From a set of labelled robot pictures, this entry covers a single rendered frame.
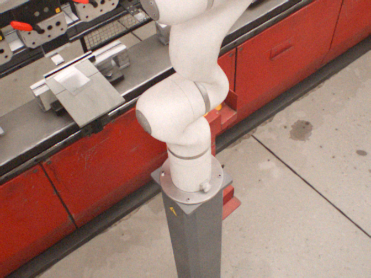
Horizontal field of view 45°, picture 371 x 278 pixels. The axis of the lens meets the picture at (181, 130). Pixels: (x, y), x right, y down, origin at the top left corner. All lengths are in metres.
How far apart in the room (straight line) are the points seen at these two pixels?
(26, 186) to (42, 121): 0.27
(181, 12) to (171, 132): 0.39
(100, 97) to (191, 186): 0.50
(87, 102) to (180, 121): 0.64
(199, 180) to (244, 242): 1.12
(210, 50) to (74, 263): 1.75
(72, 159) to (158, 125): 0.90
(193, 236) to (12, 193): 0.73
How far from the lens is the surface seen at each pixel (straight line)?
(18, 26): 1.47
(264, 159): 2.60
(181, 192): 1.32
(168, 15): 0.68
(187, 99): 1.00
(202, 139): 1.13
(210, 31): 0.81
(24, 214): 1.97
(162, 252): 2.34
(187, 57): 0.85
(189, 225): 1.43
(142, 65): 1.85
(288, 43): 2.36
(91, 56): 1.75
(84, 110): 1.57
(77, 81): 1.67
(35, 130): 1.74
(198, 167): 1.21
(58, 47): 1.66
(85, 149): 1.85
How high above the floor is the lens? 2.17
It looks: 53 degrees down
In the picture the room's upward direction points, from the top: 6 degrees counter-clockwise
